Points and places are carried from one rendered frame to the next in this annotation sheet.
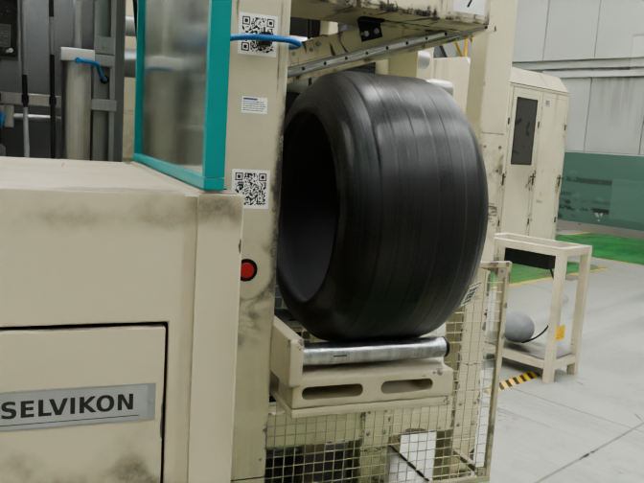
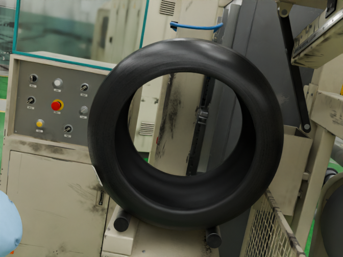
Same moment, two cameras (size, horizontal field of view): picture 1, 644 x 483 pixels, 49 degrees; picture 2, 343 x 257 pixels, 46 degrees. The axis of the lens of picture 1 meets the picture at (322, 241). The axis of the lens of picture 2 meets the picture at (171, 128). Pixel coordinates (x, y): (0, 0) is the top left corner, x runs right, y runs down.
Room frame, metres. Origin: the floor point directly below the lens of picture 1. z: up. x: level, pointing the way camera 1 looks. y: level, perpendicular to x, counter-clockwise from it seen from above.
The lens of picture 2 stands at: (1.97, -1.26, 1.47)
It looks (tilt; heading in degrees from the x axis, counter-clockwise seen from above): 13 degrees down; 111
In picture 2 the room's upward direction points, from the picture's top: 10 degrees clockwise
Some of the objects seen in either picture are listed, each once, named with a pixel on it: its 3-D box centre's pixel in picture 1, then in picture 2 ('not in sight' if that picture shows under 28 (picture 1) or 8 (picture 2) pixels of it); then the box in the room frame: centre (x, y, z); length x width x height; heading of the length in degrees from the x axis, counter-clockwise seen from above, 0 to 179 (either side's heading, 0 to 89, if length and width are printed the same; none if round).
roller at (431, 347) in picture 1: (372, 350); (128, 202); (1.42, -0.12, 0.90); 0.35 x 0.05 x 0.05; 112
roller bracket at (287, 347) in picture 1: (266, 335); not in sight; (1.48, 0.10, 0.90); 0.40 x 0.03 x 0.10; 22
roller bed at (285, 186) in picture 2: not in sight; (275, 166); (1.81, 0.28, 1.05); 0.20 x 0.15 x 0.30; 112
